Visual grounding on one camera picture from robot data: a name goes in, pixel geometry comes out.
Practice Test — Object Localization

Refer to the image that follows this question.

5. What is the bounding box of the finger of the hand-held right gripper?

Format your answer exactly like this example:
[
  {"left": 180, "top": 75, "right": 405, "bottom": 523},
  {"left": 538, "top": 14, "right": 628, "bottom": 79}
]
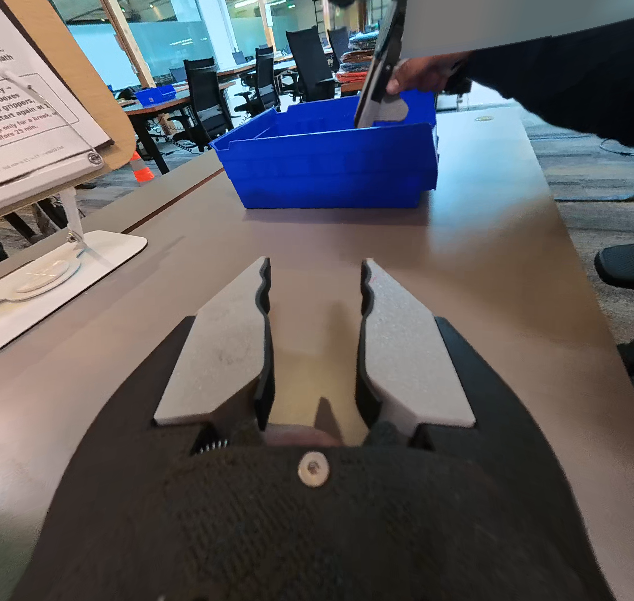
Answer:
[
  {"left": 355, "top": 62, "right": 397, "bottom": 129},
  {"left": 371, "top": 91, "right": 410, "bottom": 126}
]

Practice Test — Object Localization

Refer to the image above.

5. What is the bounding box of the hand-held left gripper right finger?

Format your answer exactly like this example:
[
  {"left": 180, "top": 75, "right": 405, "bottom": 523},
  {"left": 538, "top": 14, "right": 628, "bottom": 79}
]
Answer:
[{"left": 355, "top": 258, "right": 477, "bottom": 437}]

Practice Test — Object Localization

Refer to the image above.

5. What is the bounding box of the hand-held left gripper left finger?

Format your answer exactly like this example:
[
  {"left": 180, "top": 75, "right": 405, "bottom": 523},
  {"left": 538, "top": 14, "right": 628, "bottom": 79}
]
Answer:
[{"left": 153, "top": 257, "right": 275, "bottom": 432}]

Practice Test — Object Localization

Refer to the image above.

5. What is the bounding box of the blue plastic bin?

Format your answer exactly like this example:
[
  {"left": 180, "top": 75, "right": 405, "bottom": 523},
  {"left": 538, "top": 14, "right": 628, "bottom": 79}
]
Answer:
[{"left": 209, "top": 90, "right": 439, "bottom": 210}]

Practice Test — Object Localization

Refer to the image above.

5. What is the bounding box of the person's right forearm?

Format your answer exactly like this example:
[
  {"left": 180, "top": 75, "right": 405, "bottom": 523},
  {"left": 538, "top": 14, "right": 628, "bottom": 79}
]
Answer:
[{"left": 443, "top": 17, "right": 634, "bottom": 148}]

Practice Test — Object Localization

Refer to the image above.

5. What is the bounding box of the person's right hand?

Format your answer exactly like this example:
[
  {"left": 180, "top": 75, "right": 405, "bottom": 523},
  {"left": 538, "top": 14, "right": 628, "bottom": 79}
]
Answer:
[{"left": 386, "top": 51, "right": 471, "bottom": 96}]

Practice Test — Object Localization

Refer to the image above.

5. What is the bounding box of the white document stand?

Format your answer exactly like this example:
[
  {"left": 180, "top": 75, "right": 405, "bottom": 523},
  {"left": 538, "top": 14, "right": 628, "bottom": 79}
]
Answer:
[{"left": 0, "top": 138, "right": 148, "bottom": 350}]

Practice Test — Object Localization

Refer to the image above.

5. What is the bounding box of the orange traffic cone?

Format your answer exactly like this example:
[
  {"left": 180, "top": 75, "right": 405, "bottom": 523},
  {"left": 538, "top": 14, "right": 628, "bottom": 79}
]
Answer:
[{"left": 130, "top": 150, "right": 156, "bottom": 187}]

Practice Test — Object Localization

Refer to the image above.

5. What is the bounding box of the small blue bin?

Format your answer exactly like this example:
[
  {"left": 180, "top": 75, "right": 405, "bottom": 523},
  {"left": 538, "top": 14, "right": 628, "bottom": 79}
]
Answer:
[{"left": 135, "top": 85, "right": 177, "bottom": 108}]

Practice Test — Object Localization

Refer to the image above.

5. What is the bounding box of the wooden office desk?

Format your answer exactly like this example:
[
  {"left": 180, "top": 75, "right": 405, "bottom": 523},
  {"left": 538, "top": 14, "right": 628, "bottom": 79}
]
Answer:
[{"left": 121, "top": 81, "right": 237, "bottom": 176}]

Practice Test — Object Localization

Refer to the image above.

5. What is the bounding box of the printed instruction sheet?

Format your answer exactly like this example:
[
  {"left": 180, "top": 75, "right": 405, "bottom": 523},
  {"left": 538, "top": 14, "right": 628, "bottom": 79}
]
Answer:
[{"left": 0, "top": 0, "right": 112, "bottom": 186}]

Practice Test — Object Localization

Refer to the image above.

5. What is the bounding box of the wooden post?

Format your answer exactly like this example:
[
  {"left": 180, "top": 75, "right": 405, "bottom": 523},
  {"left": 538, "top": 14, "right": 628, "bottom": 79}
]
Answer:
[
  {"left": 84, "top": 0, "right": 157, "bottom": 89},
  {"left": 250, "top": 0, "right": 276, "bottom": 52}
]

